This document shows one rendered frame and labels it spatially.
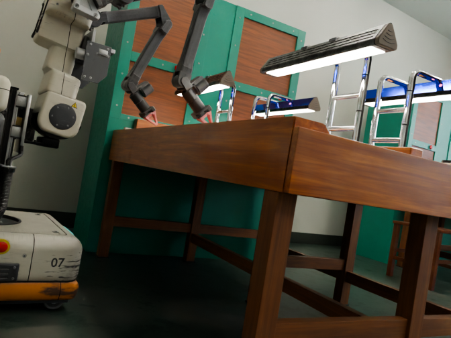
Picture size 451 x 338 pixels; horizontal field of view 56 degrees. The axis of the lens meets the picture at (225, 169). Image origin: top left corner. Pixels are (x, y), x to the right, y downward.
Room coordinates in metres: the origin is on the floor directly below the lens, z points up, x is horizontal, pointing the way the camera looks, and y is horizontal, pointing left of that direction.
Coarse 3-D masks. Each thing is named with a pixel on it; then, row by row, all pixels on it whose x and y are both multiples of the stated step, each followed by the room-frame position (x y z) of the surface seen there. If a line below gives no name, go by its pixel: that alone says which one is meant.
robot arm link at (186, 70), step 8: (208, 0) 1.81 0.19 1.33; (200, 8) 1.82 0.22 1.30; (208, 8) 1.82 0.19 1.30; (200, 16) 1.83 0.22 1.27; (192, 24) 1.83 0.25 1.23; (200, 24) 1.83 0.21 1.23; (192, 32) 1.82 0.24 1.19; (200, 32) 1.84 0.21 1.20; (192, 40) 1.82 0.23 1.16; (184, 48) 1.83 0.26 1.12; (192, 48) 1.83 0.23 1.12; (184, 56) 1.82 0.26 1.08; (192, 56) 1.83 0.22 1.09; (184, 64) 1.81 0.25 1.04; (192, 64) 1.84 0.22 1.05; (176, 72) 1.85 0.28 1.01; (184, 72) 1.81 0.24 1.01; (176, 80) 1.82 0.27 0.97
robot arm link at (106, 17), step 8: (136, 8) 2.12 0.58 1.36; (144, 8) 2.13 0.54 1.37; (152, 8) 2.15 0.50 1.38; (160, 8) 2.16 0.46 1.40; (104, 16) 2.00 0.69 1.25; (112, 16) 2.04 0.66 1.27; (120, 16) 2.06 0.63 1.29; (128, 16) 2.09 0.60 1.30; (136, 16) 2.11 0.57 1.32; (144, 16) 2.13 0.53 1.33; (152, 16) 2.16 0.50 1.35; (160, 16) 2.17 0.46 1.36; (168, 16) 2.19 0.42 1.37; (96, 24) 1.98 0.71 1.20; (104, 24) 2.06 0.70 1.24; (160, 24) 2.20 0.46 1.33
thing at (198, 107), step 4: (196, 100) 1.87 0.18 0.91; (200, 100) 1.88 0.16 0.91; (188, 104) 1.89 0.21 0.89; (192, 104) 1.87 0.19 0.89; (196, 104) 1.87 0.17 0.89; (200, 104) 1.88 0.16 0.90; (192, 108) 1.88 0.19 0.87; (196, 108) 1.88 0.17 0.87; (200, 108) 1.88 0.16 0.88; (204, 108) 1.88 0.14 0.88; (208, 108) 1.87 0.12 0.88; (196, 112) 1.89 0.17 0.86; (200, 112) 1.86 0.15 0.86
